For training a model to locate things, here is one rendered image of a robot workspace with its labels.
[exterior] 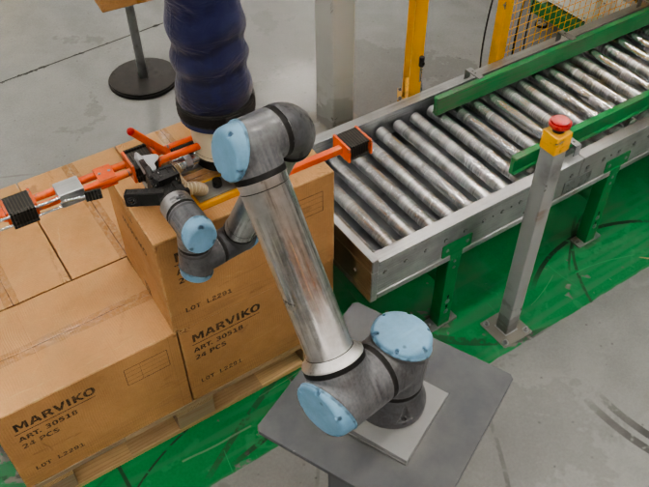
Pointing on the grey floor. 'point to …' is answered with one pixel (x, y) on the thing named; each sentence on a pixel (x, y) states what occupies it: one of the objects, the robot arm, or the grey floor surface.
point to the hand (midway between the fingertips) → (136, 165)
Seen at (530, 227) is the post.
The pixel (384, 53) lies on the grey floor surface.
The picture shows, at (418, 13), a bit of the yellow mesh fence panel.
